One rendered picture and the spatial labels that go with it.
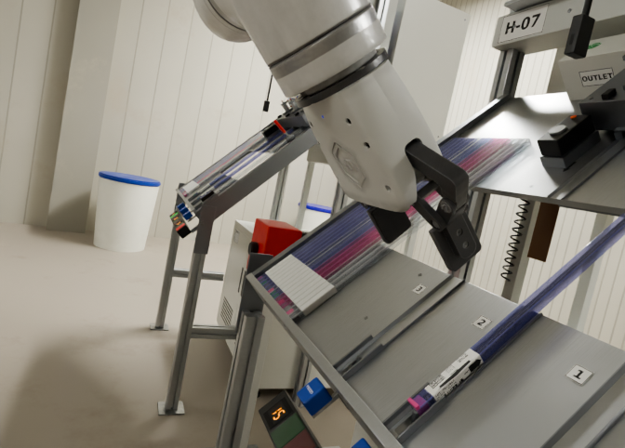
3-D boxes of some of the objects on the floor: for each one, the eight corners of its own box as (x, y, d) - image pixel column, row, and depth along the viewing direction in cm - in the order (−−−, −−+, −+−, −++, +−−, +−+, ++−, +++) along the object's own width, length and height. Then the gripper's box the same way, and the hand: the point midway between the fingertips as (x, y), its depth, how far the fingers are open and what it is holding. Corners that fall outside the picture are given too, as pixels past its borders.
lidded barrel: (87, 250, 339) (99, 175, 333) (86, 236, 383) (97, 168, 377) (153, 256, 363) (166, 185, 358) (145, 242, 407) (155, 178, 402)
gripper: (447, 6, 25) (543, 243, 31) (325, 57, 40) (404, 205, 46) (346, 74, 23) (469, 309, 29) (259, 99, 39) (350, 248, 45)
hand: (424, 237), depth 37 cm, fingers open, 8 cm apart
